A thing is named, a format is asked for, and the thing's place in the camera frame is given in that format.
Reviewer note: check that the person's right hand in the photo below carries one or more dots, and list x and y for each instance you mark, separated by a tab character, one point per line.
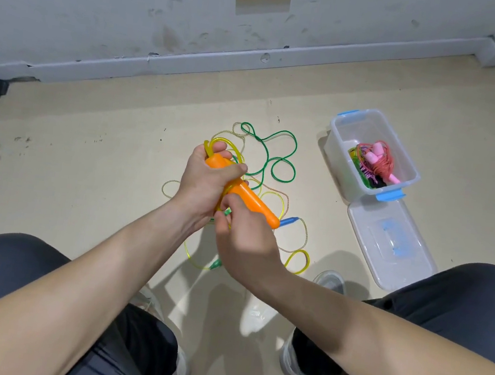
246	240

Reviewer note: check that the person's left hand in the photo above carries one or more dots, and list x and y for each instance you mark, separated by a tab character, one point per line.
201	187

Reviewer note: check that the clear storage box blue latches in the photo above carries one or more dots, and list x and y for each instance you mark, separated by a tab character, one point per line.
396	131

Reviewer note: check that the person's right forearm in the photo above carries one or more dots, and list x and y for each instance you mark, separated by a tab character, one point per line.
389	353

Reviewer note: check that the person's left forearm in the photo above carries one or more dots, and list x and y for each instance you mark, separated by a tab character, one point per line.
56	306

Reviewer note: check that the clear plastic box lid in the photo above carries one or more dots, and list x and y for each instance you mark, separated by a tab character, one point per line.
393	242

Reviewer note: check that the grey right shoe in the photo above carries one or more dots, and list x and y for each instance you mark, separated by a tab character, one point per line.
295	360

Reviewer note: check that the grey shoe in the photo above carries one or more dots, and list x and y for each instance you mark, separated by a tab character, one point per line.
175	368
295	360

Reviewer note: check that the grey left shoe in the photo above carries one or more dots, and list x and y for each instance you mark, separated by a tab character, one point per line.
175	368

